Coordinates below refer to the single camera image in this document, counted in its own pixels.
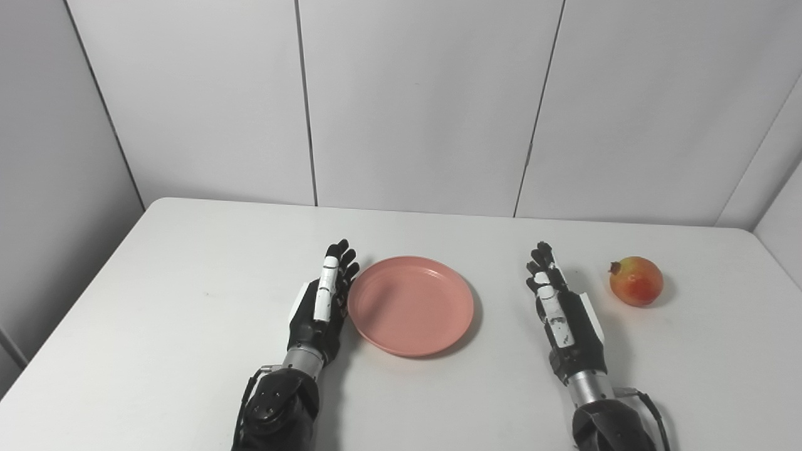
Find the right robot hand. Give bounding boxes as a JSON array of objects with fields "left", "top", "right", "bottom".
[{"left": 526, "top": 241, "right": 608, "bottom": 386}]

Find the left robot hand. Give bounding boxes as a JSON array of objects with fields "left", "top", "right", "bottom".
[{"left": 287, "top": 239, "right": 360, "bottom": 364}]

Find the red yellow pomegranate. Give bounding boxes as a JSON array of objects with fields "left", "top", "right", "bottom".
[{"left": 609, "top": 256, "right": 665, "bottom": 308}]

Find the pink round plate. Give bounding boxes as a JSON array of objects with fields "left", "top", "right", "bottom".
[{"left": 348, "top": 255, "right": 475, "bottom": 358}]

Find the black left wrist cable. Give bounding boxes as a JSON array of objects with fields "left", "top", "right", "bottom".
[{"left": 231, "top": 364, "right": 283, "bottom": 451}]

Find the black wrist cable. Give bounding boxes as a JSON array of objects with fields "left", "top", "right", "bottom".
[
  {"left": 614, "top": 388, "right": 672, "bottom": 451},
  {"left": 231, "top": 364, "right": 283, "bottom": 451}
]

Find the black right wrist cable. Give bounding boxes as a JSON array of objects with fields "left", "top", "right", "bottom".
[{"left": 614, "top": 388, "right": 672, "bottom": 451}]

